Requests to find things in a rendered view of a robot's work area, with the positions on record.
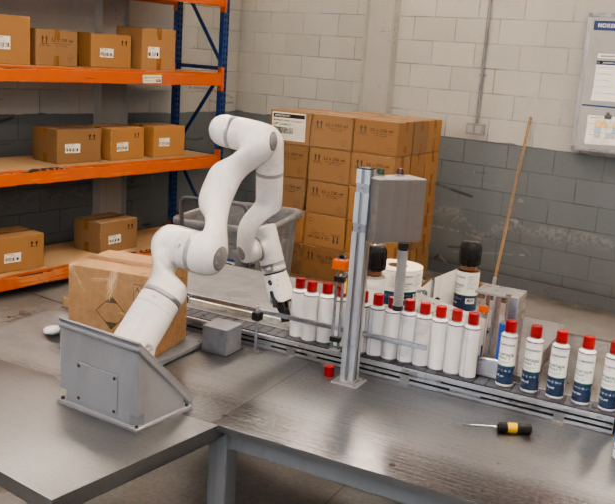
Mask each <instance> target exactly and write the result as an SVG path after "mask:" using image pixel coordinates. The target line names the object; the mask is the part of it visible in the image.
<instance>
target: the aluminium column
mask: <svg viewBox="0 0 615 504"><path fill-rule="evenodd" d="M376 170H377V168H374V167H366V166H361V167H357V174H356V183H361V184H367V185H370V184H371V178H372V176H373V177H375V176H376ZM369 198H370V193H363V192H355V199H354V211H353V223H358V224H363V225H367V221H368V210H369ZM369 250H370V242H369V241H367V240H366V233H360V232H354V231H352V235H351V247H350V260H349V272H348V284H347V296H346V308H345V321H344V333H343V345H342V357H341V369H340V381H341V382H345V383H349V384H354V383H355V382H356V381H358V376H359V365H360V353H361V342H362V330H363V319H364V307H365V296H366V285H367V273H368V262H369Z"/></svg>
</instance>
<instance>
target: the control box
mask: <svg viewBox="0 0 615 504"><path fill-rule="evenodd" d="M426 182H427V180H426V179H423V178H419V177H416V176H412V175H404V176H396V175H385V176H375V177H373V176H372V178H371V184H370V198H369V210H368V221H367V230H366V240H367V241H369V242H372V243H395V242H416V241H420V240H421V232H422V222H423V212H424V202H425V192H426Z"/></svg>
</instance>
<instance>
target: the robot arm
mask: <svg viewBox="0 0 615 504"><path fill-rule="evenodd" d="M209 135H210V138H211V139H212V141H213V142H215V143H216V144H217V145H219V146H221V147H225V148H229V149H233V150H237V151H236V152H235V153H234V154H232V155H231V156H229V157H227V158H225V159H223V160H221V161H219V162H217V163H216V164H214V165H213V166H212V167H211V169H210V170H209V172H208V174H207V176H206V178H205V181H204V183H203V185H202V188H201V191H200V194H199V200H198V202H199V208H200V210H201V212H202V214H203V216H204V218H205V227H204V230H203V231H198V230H194V229H191V228H187V227H184V226H180V225H173V224H170V225H165V226H163V227H162V228H160V229H159V230H158V231H157V232H156V233H155V234H154V236H153V238H152V240H151V254H152V272H151V275H150V277H149V279H148V280H147V282H146V284H145V285H144V287H143V288H142V290H141V291H140V293H139V295H138V296H137V298H136V299H135V301H134V302H133V304H132V306H131V307H130V309H129V310H128V312H127V313H126V315H125V317H124V318H123V320H122V321H121V323H120V325H119V326H118V328H117V329H116V331H115V332H114V334H115V335H118V336H121V337H124V338H128V339H131V340H134V341H137V342H140V343H141V344H142V345H143V346H144V347H145V348H146V349H147V350H148V351H149V352H150V353H151V354H152V355H153V356H154V355H155V349H156V348H157V346H158V344H159V343H160V341H161V339H162V338H163V336H164V334H165V333H166V331H167V329H168V328H169V326H170V325H171V323H172V321H173V320H174V318H175V316H176V315H177V313H178V311H179V310H180V308H181V306H182V305H183V303H184V301H185V299H186V296H187V288H186V286H185V285H184V283H183V282H182V281H181V280H180V279H179V278H178V277H177V276H176V275H175V272H176V270H177V269H178V268H181V269H185V270H188V271H191V272H194V273H197V274H201V275H214V274H217V273H218V272H220V271H221V270H222V269H223V267H224V266H225V264H226V262H227V258H228V235H227V221H228V214H229V210H230V207H231V204H232V201H233V199H234V196H235V194H236V192H237V190H238V188H239V186H240V184H241V182H242V180H243V179H244V178H245V177H246V176H247V175H248V174H249V173H250V172H252V171H253V170H255V169H256V200H255V203H254V204H253V206H252V207H251V208H250V209H249V210H248V211H247V212H246V214H245V215H244V216H243V218H242V220H241V222H240V224H239V227H238V231H237V255H238V258H239V259H240V261H241V262H243V263H251V262H255V261H258V260H259V263H260V267H261V271H262V273H265V274H264V276H265V285H266V290H267V295H268V299H269V302H270V303H271V304H273V308H277V310H278V311H279V313H283V314H288V315H290V311H289V302H290V301H291V298H292V290H293V288H292V285H291V282H290V279H289V276H288V274H287V272H286V270H285V269H283V268H285V267H286V265H285V261H284V257H283V253H282V249H281V244H280V240H279V236H278V232H277V228H276V225H275V224H274V223H270V224H265V225H262V224H263V223H264V222H265V221H266V220H267V219H268V218H270V217H271V216H273V215H274V214H276V213H277V212H278V211H279V210H280V209H281V206H282V196H283V171H284V141H283V137H282V135H281V133H280V132H279V131H278V130H277V129H276V128H275V127H274V126H272V125H269V124H267V123H264V122H260V121H256V120H252V119H247V118H242V117H237V116H233V115H227V114H224V115H219V116H217V117H215V118H214V119H213V120H212V121H211V123H210V125H209ZM279 301H280V302H279Z"/></svg>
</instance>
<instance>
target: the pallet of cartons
mask: <svg viewBox="0 0 615 504"><path fill-rule="evenodd" d="M270 125H272V126H274V127H275V128H276V129H277V130H278V131H279V132H280V133H281V135H282V137H283V141H284V171H283V196H282V206H281V207H290V208H296V209H300V210H302V211H303V213H304V214H303V217H301V218H299V219H298V220H297V226H296V233H295V240H294V247H293V254H292V262H291V269H290V276H289V277H294V278H296V277H305V278H306V280H315V281H317V282H319V283H324V282H332V283H333V285H334V286H335V281H334V276H335V275H336V269H333V268H332V263H333V259H336V258H337V255H340V254H343V255H345V256H347V259H350V247H351V235H352V231H353V211H354V199H355V192H356V184H357V183H356V174H357V167H361V166H366V167H374V168H377V170H378V168H383V169H384V174H385V175H396V173H397V169H398V168H402V169H404V175H412V176H416V177H419V178H423V179H426V180H427V182H426V192H425V202H424V212H423V222H422V232H421V240H420V241H416V242H408V243H409V249H408V256H407V257H408V258H407V261H412V262H415V263H418V264H420V265H422V266H423V275H422V285H421V287H423V286H424V285H425V284H426V283H428V282H429V281H430V280H431V279H432V274H427V265H428V255H429V252H428V245H427V244H429V243H430V237H431V228H432V218H433V209H434V199H435V189H436V178H437V169H438V159H439V147H440V138H441V128H442V119H432V118H423V117H413V116H404V115H394V114H384V113H374V112H365V111H353V112H343V111H333V110H324V109H307V108H283V109H282V108H279V109H271V123H270ZM377 170H376V173H377ZM378 244H383V245H385V246H386V248H387V259H397V256H398V255H397V253H398V245H399V244H398V242H395V243H378Z"/></svg>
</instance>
